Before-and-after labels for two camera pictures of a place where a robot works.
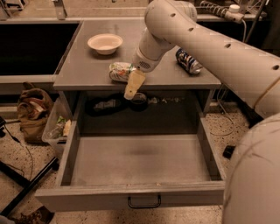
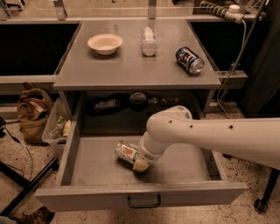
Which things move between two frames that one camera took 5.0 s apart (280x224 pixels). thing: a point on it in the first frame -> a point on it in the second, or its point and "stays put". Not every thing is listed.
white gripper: [144, 63] -> [148, 156]
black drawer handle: [159, 198] stays put
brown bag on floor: [33, 107] stays put
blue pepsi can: [187, 61] stays put
